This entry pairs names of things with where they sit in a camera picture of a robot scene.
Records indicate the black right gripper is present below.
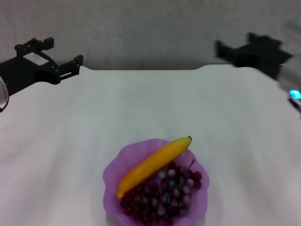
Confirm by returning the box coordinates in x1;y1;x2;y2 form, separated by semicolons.
215;32;292;79

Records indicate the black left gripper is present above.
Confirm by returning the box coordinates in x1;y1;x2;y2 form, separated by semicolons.
0;37;84;97

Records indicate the yellow plastic banana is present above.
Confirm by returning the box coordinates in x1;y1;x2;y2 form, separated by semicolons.
116;136;192;199

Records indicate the dark red grape bunch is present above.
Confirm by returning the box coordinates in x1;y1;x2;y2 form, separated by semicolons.
120;159;203;226

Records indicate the purple wavy plastic plate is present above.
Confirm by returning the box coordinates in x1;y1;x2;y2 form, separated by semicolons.
102;138;210;226

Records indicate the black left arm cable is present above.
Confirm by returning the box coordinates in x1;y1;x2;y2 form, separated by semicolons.
0;97;10;113

